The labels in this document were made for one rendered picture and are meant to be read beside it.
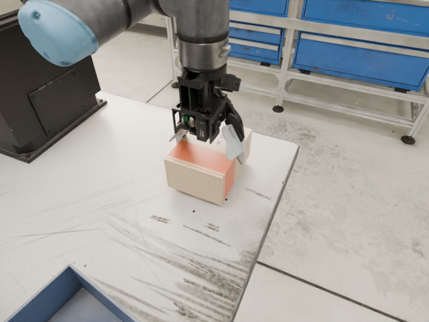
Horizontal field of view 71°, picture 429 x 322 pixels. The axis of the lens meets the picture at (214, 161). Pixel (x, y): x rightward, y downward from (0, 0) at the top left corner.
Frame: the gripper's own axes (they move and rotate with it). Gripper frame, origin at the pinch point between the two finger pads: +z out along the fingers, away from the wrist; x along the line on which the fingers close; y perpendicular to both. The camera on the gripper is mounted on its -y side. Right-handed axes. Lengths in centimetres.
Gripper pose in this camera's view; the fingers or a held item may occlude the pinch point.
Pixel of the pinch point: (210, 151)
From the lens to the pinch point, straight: 61.1
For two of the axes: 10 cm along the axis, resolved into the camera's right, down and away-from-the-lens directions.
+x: 9.1, 2.9, -3.1
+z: 0.0, 7.3, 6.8
